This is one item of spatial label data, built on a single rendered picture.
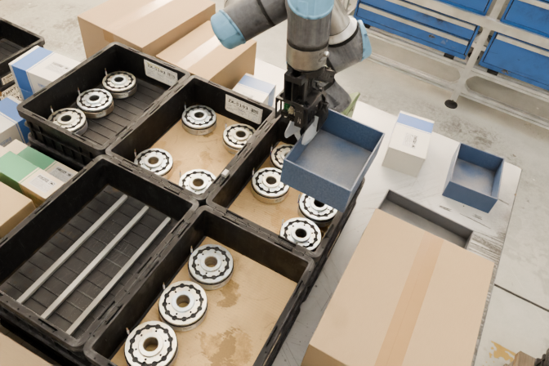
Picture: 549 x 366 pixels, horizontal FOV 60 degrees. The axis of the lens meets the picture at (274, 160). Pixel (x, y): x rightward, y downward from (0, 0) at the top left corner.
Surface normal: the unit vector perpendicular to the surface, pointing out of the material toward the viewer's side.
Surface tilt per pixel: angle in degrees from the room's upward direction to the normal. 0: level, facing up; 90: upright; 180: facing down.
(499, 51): 90
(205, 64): 0
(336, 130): 90
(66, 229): 0
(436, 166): 0
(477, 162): 90
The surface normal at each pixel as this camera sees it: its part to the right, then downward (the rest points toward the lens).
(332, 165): 0.11, -0.68
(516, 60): -0.48, 0.60
